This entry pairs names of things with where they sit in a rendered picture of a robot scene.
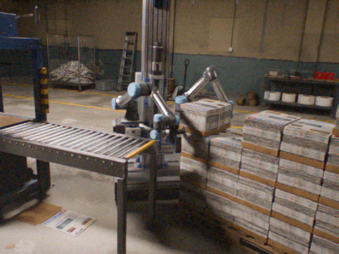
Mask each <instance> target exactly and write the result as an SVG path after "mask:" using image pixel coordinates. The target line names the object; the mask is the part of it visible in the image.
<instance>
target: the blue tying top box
mask: <svg viewBox="0 0 339 254"><path fill-rule="evenodd" d="M15 17H16V15H12V14H6V13H0V37H18V31H17V24H16V20H13V19H14V18H15Z"/></svg>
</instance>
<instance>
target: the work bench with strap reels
mask: <svg viewBox="0 0 339 254"><path fill-rule="evenodd" d="M267 75H269V74H265V75H264V76H263V77H264V78H265V79H264V84H263V92H262V100H261V105H260V111H263V110H262V109H263V106H265V103H275V104H281V105H291V106H305V107H310V108H320V109H329V110H330V111H331V112H330V113H329V114H333V118H331V119H335V115H336V111H337V106H338V98H339V81H336V80H335V79H334V75H335V74H334V73H328V71H324V72H318V71H315V73H314V77H308V78H300V77H297V76H290V77H288V79H287V81H291V82H304V83H316V84H330V85H335V89H334V98H332V97H323V96H317V97H316V98H315V96H310V95H304V94H299V95H298V100H295V98H296V94H293V93H283V95H282V99H280V94H281V93H278V92H274V91H266V90H267V85H268V80H284V81H286V77H284V76H285V75H269V76H267ZM337 88H338V92H337ZM336 93H337V97H336ZM335 97H336V101H335ZM334 102H335V106H334ZM333 111H334V113H333Z"/></svg>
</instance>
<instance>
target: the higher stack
mask: <svg viewBox="0 0 339 254"><path fill-rule="evenodd" d="M337 107H338V111H337V114H336V117H337V119H336V122H335V126H334V128H335V129H339V101H338V106H337ZM331 138H332V139H331V142H330V147H329V157H328V161H327V164H330V165H335V166H338V167H339V136H337V135H333V136H332V137H331ZM323 178H324V180H323V181H324V182H323V187H322V189H321V192H320V193H321V194H320V197H323V198H326V199H328V200H331V201H335V202H338V203H339V174H338V173H334V172H331V171H328V170H325V171H324V177H323ZM315 220H316V222H315V226H314V227H315V229H319V230H321V231H323V232H325V233H328V234H331V235H333V236H336V237H338V238H339V209H336V208H334V207H330V206H327V205H324V204H321V203H319V204H318V209H317V213H316V218H315ZM309 254H339V244H338V243H334V242H333V241H330V240H328V239H326V238H322V237H320V236H318V235H316V234H314V235H313V238H312V242H311V248H310V250H309Z"/></svg>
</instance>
